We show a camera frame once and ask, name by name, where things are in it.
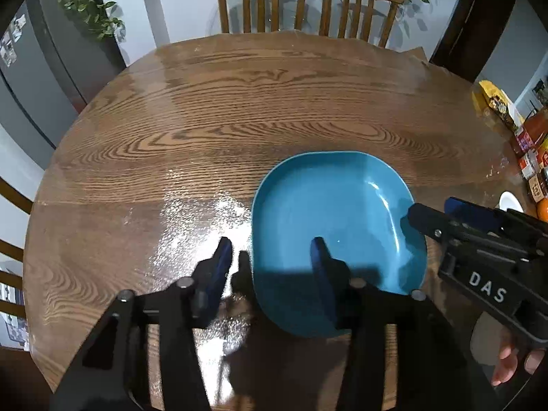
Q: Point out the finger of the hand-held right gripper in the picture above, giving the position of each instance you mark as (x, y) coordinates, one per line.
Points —
(469, 213)
(428, 220)

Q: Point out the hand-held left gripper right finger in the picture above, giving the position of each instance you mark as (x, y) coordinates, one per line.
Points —
(319, 262)

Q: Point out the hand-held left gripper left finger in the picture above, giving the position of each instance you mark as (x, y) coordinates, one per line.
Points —
(222, 262)

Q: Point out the white bowl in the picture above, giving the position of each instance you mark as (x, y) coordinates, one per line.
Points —
(509, 202)

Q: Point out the blue plate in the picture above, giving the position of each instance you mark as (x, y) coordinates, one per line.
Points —
(334, 205)

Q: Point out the person's right hand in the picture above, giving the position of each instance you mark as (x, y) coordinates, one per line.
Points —
(508, 364)

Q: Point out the dark sauce jar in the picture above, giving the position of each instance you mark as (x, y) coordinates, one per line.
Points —
(538, 187)

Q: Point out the orange fruit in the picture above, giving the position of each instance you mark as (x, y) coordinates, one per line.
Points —
(543, 212)

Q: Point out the red label jar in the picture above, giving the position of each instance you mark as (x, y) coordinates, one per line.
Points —
(530, 165)

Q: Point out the yellow snack bag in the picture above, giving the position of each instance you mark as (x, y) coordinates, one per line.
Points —
(496, 102)

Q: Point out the dark wooden door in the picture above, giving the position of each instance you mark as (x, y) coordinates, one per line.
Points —
(475, 21)

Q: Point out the grey refrigerator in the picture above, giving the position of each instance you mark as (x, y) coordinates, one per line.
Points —
(38, 72)

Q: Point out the green trailing plant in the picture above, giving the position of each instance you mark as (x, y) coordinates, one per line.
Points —
(87, 0)

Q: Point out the cluster of fridge magnets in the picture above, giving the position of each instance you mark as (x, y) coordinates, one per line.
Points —
(10, 38)

